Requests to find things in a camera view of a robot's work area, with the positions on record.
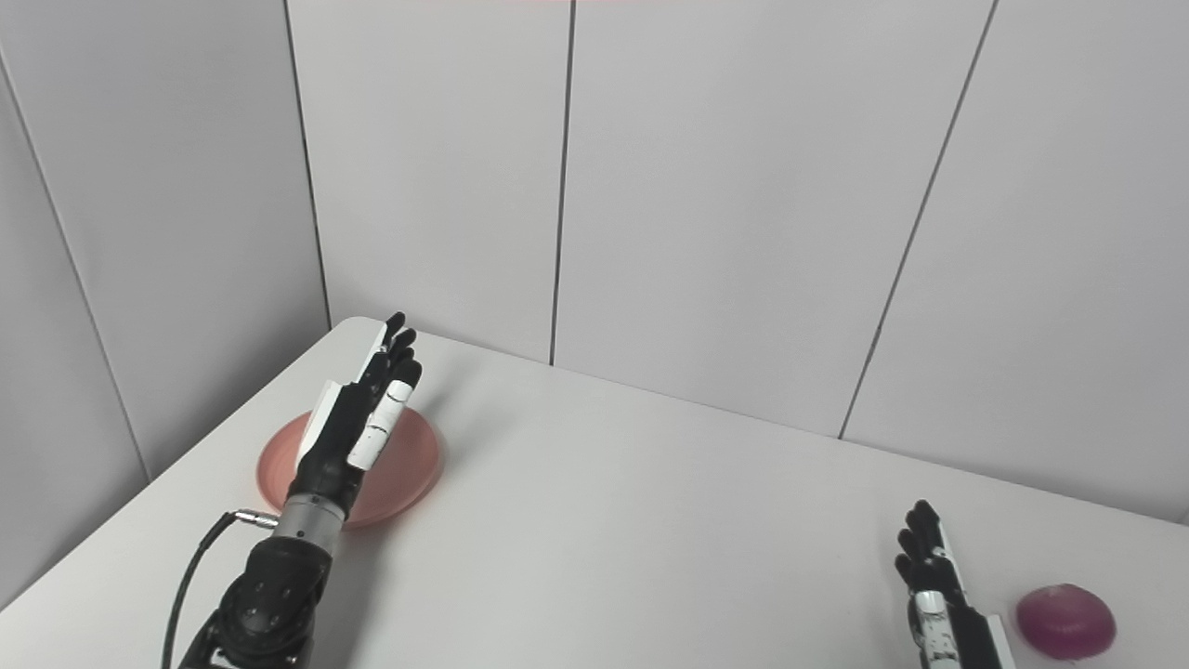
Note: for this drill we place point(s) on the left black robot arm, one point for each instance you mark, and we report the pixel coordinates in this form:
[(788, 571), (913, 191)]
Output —
[(269, 585)]

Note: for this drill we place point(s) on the pink plastic plate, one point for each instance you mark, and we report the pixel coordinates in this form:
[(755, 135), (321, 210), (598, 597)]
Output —
[(399, 465)]

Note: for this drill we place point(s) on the red onion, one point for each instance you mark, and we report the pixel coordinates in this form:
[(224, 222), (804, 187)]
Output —
[(1065, 621)]

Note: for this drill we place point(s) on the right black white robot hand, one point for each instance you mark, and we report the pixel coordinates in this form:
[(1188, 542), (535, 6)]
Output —
[(947, 604)]

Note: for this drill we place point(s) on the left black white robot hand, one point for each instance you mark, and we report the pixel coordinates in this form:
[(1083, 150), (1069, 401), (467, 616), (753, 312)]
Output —
[(358, 427)]

